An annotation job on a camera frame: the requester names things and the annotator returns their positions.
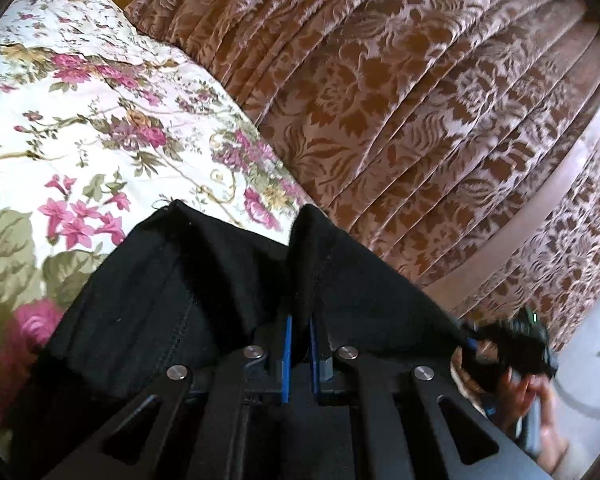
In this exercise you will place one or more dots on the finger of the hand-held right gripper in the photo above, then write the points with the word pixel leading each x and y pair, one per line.
pixel 471 345

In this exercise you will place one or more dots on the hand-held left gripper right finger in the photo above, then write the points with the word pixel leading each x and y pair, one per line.
pixel 314 360

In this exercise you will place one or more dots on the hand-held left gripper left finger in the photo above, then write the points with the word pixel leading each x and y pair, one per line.
pixel 287 360

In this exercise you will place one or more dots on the black pants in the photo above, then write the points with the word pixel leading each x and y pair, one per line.
pixel 205 285

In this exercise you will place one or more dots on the person's right hand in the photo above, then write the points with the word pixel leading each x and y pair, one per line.
pixel 551 435

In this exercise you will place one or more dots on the brown damask fabric cover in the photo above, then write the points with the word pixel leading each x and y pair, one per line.
pixel 405 110

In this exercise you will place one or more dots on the floral printed blanket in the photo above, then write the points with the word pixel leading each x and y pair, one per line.
pixel 80 135

